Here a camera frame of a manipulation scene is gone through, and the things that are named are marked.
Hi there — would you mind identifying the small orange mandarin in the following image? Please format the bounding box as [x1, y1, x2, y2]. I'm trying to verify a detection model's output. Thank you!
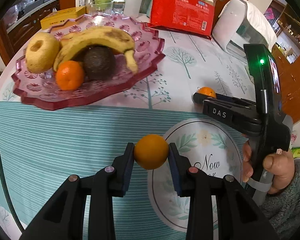
[197, 87, 217, 98]

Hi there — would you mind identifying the small orange kumquat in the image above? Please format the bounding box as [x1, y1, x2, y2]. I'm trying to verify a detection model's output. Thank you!
[134, 134, 169, 170]

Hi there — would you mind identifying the dark avocado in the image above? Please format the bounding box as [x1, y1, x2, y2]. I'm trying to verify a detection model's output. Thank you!
[83, 46, 116, 80]

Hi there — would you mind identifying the spotted yellow banana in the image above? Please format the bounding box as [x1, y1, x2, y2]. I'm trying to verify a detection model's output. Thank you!
[53, 26, 138, 74]

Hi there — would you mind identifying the yellow pear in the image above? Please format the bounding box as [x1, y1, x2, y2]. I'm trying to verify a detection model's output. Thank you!
[25, 32, 60, 74]

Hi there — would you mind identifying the grey fuzzy sleeve forearm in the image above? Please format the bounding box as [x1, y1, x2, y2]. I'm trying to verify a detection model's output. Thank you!
[260, 158, 300, 239]

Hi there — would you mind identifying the white round placemat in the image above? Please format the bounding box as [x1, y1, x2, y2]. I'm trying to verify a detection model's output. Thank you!
[148, 118, 245, 233]

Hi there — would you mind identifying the white water dispenser appliance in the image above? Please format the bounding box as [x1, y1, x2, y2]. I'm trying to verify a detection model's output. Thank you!
[212, 0, 267, 63]

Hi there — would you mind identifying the tree print tablecloth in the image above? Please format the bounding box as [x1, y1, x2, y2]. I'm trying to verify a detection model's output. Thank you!
[0, 15, 255, 239]

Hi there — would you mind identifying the white cloth cover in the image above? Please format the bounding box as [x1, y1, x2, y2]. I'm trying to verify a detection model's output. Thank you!
[242, 0, 277, 51]

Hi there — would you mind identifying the red paper cup package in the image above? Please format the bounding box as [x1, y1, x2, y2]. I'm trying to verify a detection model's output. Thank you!
[149, 0, 216, 39]

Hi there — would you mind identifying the pink plastic fruit bowl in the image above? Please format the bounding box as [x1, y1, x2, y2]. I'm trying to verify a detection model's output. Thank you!
[12, 14, 165, 111]

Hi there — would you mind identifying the white squeeze wash bottle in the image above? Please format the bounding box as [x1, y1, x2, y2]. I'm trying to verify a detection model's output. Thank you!
[123, 0, 142, 18]

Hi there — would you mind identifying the small glass jar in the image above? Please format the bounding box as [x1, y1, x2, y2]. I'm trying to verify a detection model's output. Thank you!
[112, 0, 125, 14]

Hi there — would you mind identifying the clear glass tumbler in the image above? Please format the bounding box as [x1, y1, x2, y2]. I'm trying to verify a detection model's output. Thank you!
[85, 2, 113, 15]

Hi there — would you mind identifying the yellow tin box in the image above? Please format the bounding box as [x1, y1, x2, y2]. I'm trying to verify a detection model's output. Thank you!
[40, 6, 86, 29]

